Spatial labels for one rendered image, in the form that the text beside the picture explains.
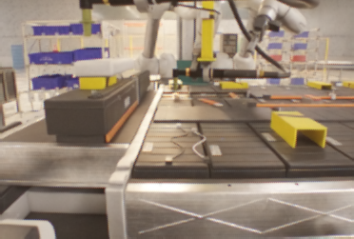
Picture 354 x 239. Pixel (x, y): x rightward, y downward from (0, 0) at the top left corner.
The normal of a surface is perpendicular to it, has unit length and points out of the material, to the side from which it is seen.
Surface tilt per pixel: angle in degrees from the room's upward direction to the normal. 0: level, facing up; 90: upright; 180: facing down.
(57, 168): 90
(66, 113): 90
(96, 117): 90
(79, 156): 90
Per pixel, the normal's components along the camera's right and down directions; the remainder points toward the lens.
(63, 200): 0.00, 0.22
